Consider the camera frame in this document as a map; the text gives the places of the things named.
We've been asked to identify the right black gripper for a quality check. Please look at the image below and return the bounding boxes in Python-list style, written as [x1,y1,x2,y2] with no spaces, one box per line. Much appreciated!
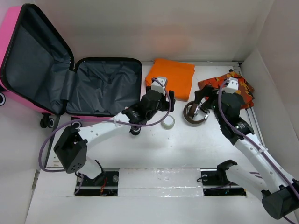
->
[195,84,225,125]

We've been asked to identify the orange camouflage garment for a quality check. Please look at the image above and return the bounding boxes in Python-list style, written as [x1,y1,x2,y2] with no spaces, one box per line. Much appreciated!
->
[198,70,255,110]

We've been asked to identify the orange cloth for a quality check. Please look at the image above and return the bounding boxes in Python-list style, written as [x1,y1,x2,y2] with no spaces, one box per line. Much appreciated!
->
[145,58,195,101]

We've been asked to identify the brown leather belt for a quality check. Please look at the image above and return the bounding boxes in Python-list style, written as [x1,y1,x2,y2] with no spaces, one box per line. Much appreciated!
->
[183,101,209,126]

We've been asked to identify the white tape roll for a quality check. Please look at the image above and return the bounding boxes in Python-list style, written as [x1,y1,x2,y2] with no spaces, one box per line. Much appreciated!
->
[161,115,175,129]

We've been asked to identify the pink hard-shell suitcase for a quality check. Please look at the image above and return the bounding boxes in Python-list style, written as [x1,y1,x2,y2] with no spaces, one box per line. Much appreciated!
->
[0,4,142,128]

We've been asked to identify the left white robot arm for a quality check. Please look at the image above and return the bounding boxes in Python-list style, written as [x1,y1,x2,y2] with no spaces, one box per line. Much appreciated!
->
[54,87,175,185]

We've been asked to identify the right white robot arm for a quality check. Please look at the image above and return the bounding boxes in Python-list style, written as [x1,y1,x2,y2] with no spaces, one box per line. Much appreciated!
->
[194,85,299,219]

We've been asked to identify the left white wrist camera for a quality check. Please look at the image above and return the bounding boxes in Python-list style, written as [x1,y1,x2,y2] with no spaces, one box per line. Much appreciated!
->
[151,77,168,94]

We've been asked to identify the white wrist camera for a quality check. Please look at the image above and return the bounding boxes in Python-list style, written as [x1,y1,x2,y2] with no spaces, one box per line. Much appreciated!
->
[223,77,239,94]
[151,77,168,94]

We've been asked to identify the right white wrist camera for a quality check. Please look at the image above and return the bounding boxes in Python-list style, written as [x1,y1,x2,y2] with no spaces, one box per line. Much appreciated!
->
[223,77,239,94]

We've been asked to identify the aluminium side rail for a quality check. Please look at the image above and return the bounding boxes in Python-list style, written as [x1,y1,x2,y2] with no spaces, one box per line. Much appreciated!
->
[233,62,266,147]

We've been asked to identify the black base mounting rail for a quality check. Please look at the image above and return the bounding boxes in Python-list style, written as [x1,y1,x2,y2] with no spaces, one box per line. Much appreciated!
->
[74,168,247,198]

